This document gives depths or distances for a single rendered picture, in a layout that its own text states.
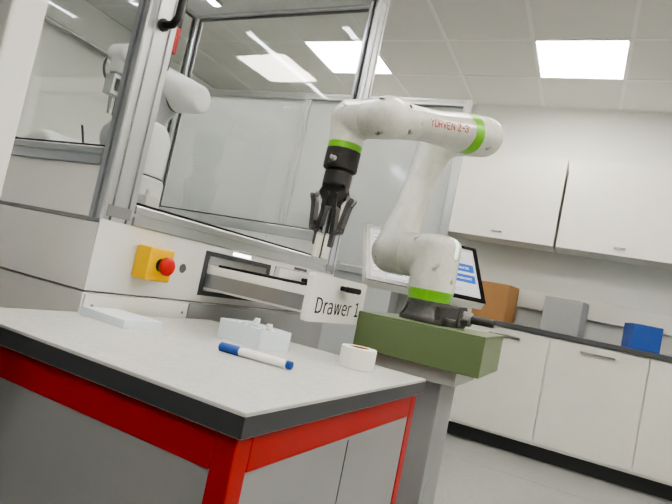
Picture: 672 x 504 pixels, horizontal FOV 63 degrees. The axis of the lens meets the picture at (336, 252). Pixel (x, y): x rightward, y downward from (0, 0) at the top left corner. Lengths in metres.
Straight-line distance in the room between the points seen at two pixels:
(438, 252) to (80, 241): 0.89
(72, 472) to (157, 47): 0.84
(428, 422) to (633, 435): 2.85
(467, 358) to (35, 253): 1.00
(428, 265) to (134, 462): 1.01
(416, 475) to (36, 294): 1.00
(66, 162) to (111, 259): 0.24
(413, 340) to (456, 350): 0.11
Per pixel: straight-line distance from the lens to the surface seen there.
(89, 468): 0.79
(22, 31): 0.82
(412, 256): 1.55
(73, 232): 1.24
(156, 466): 0.71
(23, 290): 1.34
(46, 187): 1.34
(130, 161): 1.22
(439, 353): 1.39
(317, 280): 1.23
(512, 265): 4.94
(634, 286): 4.91
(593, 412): 4.20
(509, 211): 4.65
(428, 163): 1.75
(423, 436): 1.50
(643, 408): 4.21
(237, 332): 1.10
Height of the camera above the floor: 0.91
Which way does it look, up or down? 3 degrees up
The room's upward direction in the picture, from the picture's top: 12 degrees clockwise
